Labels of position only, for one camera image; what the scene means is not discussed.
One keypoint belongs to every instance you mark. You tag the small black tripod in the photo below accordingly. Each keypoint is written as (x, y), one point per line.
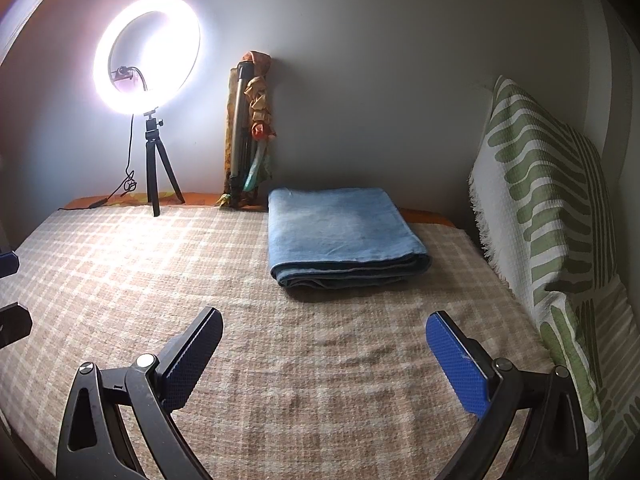
(152, 160)

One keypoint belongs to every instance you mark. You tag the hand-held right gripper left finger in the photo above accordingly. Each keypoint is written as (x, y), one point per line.
(190, 365)

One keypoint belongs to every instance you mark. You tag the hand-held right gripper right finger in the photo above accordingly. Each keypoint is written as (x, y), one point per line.
(457, 365)

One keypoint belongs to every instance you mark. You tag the blue denim pants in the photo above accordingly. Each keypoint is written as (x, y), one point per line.
(340, 230)

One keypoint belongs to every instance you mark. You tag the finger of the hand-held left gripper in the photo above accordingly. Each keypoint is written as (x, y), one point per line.
(12, 325)
(7, 264)

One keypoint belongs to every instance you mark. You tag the gooseneck phone holder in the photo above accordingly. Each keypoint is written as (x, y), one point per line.
(122, 75)

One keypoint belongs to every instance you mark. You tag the green white patterned pillow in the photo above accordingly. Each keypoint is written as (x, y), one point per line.
(540, 185)

